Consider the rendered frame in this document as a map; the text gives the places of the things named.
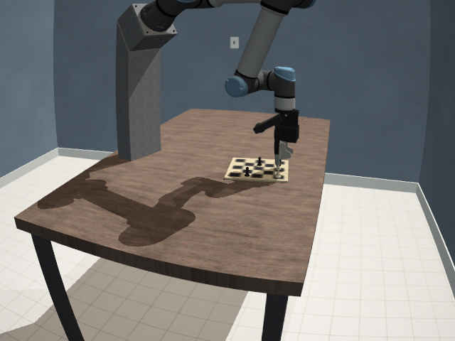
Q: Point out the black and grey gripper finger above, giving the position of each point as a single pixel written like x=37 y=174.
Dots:
x=287 y=148
x=280 y=154

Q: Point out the black and beige chessboard with pieces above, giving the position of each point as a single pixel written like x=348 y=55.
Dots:
x=266 y=172

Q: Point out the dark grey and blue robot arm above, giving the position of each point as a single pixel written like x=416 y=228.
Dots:
x=248 y=76

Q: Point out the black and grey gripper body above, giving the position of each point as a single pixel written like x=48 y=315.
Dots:
x=288 y=123

